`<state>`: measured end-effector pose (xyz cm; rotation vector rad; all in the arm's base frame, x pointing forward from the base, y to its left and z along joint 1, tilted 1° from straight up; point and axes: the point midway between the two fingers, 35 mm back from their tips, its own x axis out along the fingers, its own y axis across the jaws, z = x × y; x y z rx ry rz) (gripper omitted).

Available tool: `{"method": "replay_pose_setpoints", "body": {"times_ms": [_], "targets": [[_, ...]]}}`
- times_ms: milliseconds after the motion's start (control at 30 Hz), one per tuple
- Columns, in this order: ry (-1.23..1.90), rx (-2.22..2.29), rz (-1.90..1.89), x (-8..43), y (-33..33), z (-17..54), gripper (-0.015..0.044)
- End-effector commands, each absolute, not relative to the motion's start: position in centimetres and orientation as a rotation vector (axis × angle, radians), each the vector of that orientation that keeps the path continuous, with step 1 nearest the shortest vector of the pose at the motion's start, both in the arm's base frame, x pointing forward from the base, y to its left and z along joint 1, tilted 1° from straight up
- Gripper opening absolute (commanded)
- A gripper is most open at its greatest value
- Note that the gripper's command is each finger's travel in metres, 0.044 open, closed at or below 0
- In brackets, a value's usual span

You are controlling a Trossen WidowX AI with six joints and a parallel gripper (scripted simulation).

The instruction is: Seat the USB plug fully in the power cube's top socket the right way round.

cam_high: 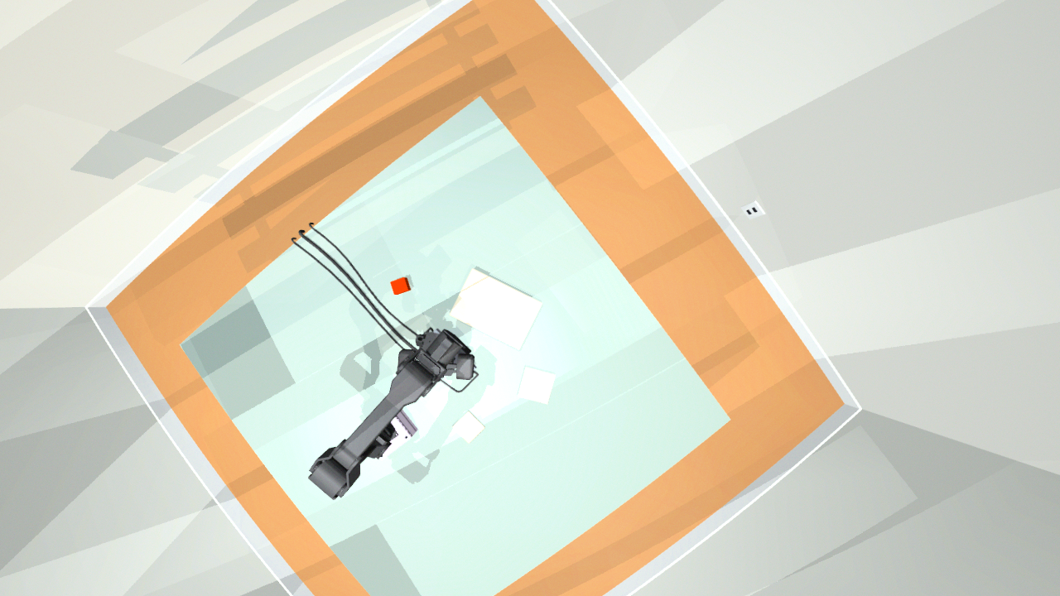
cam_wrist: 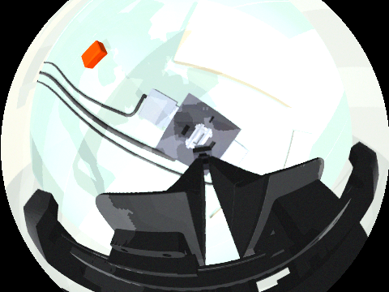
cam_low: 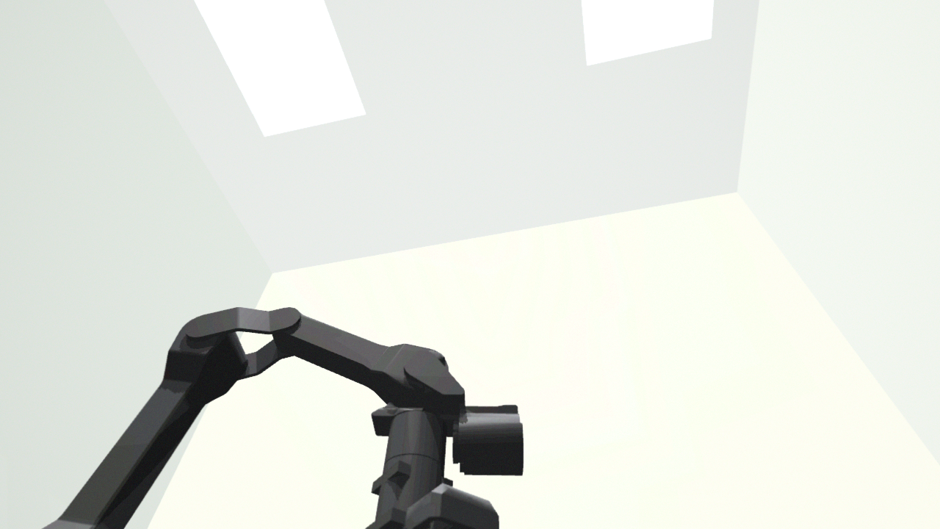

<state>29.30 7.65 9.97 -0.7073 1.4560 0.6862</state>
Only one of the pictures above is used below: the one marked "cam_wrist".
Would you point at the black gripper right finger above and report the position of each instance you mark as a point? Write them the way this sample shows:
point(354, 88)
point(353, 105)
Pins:
point(246, 198)

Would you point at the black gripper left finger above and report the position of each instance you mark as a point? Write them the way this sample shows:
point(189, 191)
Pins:
point(179, 208)

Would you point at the orange flat box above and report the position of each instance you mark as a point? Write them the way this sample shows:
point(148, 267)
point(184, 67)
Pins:
point(94, 54)

